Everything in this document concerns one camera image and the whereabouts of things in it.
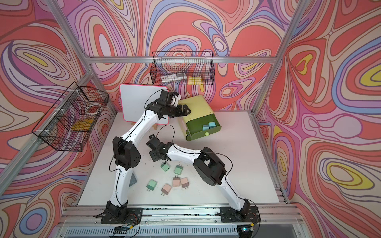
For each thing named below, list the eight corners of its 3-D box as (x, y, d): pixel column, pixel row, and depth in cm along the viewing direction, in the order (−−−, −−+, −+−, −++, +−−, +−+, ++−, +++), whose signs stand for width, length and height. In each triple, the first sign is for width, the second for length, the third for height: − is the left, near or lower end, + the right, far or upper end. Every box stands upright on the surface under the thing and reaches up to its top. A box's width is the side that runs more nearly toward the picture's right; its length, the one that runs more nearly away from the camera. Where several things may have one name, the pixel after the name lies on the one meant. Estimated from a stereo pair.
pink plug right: (182, 190, 83) (182, 188, 81) (180, 180, 87) (179, 179, 85) (190, 187, 84) (190, 186, 82) (187, 178, 88) (186, 176, 86)
